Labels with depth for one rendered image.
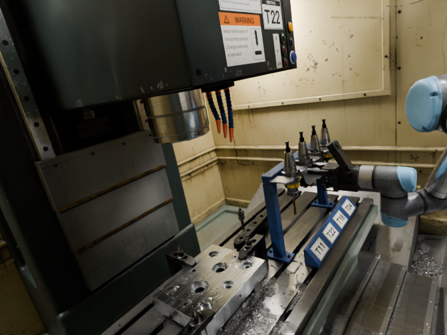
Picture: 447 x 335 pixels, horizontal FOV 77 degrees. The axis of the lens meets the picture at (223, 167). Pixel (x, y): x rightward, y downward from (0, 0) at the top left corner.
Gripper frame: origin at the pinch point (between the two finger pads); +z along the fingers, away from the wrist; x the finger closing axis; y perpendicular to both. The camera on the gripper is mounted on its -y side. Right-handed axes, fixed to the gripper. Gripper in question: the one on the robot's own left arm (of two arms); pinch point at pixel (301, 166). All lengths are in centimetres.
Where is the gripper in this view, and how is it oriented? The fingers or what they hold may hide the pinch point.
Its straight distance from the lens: 109.5
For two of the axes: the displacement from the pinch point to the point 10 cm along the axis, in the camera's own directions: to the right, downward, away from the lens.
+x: 6.2, -3.1, 7.2
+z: -7.6, -0.6, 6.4
